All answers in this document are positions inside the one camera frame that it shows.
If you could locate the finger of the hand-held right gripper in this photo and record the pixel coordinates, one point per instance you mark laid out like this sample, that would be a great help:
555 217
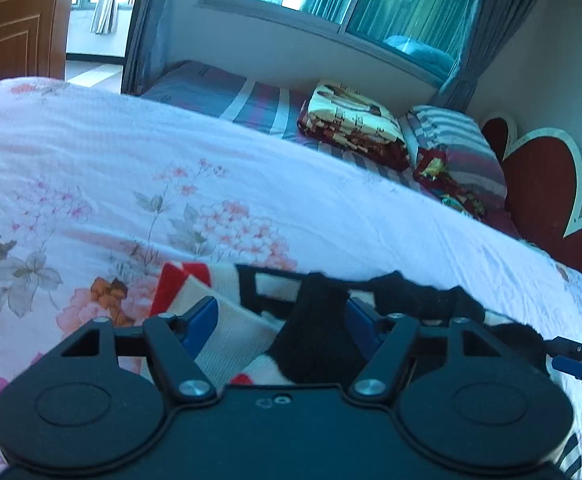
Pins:
571 347
571 366

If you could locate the light blue quilt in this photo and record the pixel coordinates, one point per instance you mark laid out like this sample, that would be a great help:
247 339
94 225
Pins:
421 55

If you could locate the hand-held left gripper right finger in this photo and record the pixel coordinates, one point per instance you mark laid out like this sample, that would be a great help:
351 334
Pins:
360 322

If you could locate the folded printed blanket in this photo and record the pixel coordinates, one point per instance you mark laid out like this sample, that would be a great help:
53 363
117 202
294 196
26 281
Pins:
351 115

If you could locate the striped knit sweater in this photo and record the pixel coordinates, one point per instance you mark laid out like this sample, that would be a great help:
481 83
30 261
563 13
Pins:
236 320

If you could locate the floral bed sheet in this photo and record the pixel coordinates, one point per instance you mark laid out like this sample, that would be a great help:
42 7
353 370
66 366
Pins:
121 160

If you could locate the teal sheer curtain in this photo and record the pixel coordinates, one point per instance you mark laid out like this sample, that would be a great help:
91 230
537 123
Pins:
411 5

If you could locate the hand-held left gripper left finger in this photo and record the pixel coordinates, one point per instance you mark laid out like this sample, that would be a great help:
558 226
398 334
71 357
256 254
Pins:
203 321

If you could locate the striped mattress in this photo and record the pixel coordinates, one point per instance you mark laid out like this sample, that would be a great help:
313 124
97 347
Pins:
211 90

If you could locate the striped pillow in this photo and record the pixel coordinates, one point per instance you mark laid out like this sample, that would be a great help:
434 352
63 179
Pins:
456 145

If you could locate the red scalloped headboard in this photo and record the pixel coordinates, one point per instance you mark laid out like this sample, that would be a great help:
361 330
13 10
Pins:
541 180

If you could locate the grey blue curtain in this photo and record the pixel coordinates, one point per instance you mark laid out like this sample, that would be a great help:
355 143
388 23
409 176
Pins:
491 35
146 25

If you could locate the red patterned cloth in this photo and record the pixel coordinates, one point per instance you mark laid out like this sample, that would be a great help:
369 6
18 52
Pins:
451 190

